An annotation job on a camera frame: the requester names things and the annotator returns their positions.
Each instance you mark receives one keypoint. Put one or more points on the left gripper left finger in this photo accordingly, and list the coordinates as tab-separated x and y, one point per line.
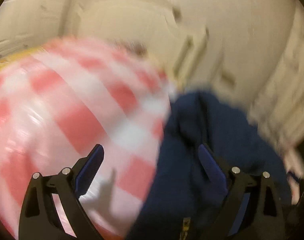
39	218

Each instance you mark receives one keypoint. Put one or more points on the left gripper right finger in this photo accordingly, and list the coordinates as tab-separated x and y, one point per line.
251	208

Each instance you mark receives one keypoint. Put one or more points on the navy blue puffer jacket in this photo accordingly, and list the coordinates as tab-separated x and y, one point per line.
182	202

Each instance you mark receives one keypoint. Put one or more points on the nautical print curtain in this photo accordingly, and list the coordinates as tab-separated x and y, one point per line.
278	110

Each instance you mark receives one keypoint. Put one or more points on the red white checkered bed cover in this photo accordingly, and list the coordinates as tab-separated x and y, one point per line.
57	104

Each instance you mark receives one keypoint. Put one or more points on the yellow bed sheet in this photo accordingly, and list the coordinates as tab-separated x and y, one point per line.
4	61

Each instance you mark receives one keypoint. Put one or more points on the white wardrobe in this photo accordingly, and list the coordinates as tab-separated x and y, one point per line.
29	23

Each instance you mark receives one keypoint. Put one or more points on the white wooden headboard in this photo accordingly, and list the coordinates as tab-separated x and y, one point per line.
155	24

